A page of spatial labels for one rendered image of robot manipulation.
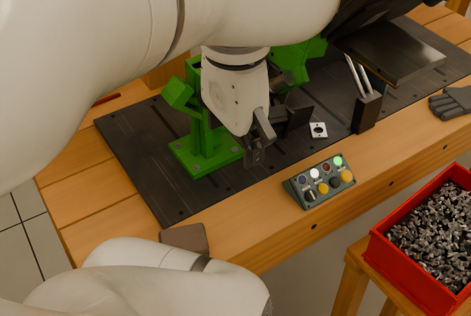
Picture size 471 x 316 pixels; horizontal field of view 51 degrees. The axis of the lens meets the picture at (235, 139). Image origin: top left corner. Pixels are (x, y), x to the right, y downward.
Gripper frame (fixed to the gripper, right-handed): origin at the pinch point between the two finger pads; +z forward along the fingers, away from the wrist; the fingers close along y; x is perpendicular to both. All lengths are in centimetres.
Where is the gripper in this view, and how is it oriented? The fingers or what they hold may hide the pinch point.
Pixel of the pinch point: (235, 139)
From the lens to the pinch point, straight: 70.6
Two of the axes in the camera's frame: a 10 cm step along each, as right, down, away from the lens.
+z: 0.0, 7.1, 7.1
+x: 8.4, -3.8, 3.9
